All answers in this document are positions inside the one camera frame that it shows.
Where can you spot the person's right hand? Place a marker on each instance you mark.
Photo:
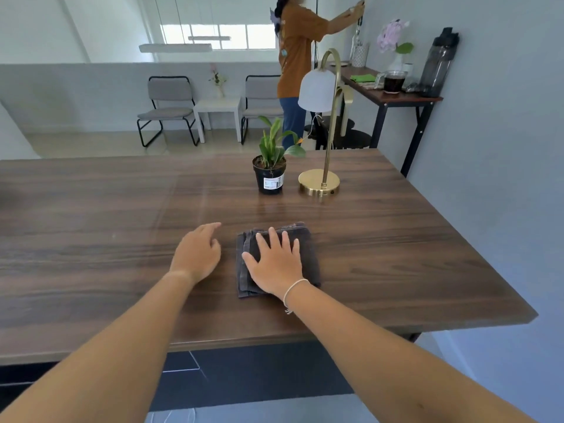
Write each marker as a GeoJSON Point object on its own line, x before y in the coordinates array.
{"type": "Point", "coordinates": [277, 270]}

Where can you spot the person's left hand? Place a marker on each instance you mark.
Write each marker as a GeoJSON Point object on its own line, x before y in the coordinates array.
{"type": "Point", "coordinates": [194, 255]}

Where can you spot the person's left thumb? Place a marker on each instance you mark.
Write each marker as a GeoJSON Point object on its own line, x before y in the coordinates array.
{"type": "Point", "coordinates": [216, 250]}

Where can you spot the person's right little finger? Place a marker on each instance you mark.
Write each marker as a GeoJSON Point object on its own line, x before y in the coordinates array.
{"type": "Point", "coordinates": [296, 248]}

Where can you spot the person's right middle finger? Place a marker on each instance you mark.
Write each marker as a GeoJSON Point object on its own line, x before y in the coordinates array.
{"type": "Point", "coordinates": [275, 241]}

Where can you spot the person's right thumb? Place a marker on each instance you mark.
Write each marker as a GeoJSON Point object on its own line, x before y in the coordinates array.
{"type": "Point", "coordinates": [250, 261]}

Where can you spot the dark grey towel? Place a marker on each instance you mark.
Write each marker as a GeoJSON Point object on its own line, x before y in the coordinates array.
{"type": "Point", "coordinates": [308, 259]}

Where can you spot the person's left forearm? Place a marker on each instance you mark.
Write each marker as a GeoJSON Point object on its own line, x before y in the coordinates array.
{"type": "Point", "coordinates": [110, 348]}

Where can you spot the person's right forearm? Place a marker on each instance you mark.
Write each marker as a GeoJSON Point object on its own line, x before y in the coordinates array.
{"type": "Point", "coordinates": [374, 361]}

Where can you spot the green plant in black pot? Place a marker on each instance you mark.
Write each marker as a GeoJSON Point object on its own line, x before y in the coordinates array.
{"type": "Point", "coordinates": [269, 176]}

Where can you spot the gold lamp with white shade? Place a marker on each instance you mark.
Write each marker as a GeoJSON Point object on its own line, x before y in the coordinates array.
{"type": "Point", "coordinates": [319, 182]}

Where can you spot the black round stool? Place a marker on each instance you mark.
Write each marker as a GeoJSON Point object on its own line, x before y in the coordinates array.
{"type": "Point", "coordinates": [319, 129]}
{"type": "Point", "coordinates": [354, 138]}

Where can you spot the white side table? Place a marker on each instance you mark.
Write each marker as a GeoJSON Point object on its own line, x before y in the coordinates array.
{"type": "Point", "coordinates": [218, 104]}

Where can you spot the small vase with flowers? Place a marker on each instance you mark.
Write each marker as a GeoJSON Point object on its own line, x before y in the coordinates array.
{"type": "Point", "coordinates": [218, 83]}

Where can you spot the dark wood console table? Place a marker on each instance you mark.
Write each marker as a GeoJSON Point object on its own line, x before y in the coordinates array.
{"type": "Point", "coordinates": [387, 97]}

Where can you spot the green cloth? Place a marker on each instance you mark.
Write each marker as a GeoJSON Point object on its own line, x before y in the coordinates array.
{"type": "Point", "coordinates": [362, 78]}

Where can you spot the glass mug of dark drink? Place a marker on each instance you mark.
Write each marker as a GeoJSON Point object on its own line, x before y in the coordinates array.
{"type": "Point", "coordinates": [393, 82]}

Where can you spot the textured glass cup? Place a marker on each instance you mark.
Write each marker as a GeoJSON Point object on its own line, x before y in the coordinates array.
{"type": "Point", "coordinates": [360, 56]}

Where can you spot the long white pendant light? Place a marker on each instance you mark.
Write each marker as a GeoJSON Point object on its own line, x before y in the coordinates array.
{"type": "Point", "coordinates": [209, 38]}
{"type": "Point", "coordinates": [175, 48]}

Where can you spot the clear glass bottle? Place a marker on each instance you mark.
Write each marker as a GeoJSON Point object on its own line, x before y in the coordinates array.
{"type": "Point", "coordinates": [356, 39]}

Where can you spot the black water bottle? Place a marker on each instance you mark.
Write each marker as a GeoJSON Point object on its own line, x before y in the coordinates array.
{"type": "Point", "coordinates": [436, 66]}

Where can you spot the white vase with pink flower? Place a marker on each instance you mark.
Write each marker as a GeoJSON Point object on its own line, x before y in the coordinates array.
{"type": "Point", "coordinates": [391, 37]}

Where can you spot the grey chair with black frame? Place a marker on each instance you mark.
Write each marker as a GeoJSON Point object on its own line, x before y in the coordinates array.
{"type": "Point", "coordinates": [169, 90]}
{"type": "Point", "coordinates": [262, 90]}

